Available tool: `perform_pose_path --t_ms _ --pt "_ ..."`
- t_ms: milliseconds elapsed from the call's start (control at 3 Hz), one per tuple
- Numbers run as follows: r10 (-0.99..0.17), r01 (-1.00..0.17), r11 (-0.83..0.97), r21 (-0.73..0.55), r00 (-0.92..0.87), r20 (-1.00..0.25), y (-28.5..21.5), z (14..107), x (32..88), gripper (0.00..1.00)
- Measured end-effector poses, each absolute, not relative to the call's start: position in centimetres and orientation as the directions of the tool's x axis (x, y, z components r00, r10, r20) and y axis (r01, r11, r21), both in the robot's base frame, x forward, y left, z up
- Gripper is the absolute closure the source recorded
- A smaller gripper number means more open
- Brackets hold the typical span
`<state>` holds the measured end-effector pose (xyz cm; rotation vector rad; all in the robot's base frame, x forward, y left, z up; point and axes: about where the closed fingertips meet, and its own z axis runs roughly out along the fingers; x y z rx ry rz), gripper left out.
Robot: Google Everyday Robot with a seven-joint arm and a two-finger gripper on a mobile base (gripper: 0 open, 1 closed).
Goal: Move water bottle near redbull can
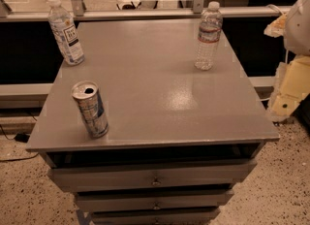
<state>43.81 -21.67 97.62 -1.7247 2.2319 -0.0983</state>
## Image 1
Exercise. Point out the white labelled tea bottle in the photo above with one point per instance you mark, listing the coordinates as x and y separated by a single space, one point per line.
65 33

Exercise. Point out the clear plastic water bottle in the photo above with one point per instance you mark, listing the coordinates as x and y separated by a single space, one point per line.
208 36

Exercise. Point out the grey drawer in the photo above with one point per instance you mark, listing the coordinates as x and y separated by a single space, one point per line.
155 200
155 217
141 176

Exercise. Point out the grey drawer cabinet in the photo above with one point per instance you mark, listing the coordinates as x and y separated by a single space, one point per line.
160 107

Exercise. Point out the opened redbull can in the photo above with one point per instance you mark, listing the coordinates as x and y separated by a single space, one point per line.
89 102

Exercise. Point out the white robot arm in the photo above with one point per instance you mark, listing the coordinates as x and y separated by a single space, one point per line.
296 34

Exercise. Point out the grey metal railing frame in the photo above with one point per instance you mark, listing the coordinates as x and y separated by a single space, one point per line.
129 12

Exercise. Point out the middle grey drawer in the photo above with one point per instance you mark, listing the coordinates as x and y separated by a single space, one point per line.
155 200

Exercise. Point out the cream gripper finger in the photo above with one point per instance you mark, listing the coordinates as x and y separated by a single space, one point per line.
291 87
276 28

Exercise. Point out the top grey drawer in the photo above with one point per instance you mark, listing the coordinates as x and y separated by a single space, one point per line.
141 176

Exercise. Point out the bottom grey drawer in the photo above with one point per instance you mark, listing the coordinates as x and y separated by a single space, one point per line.
155 217

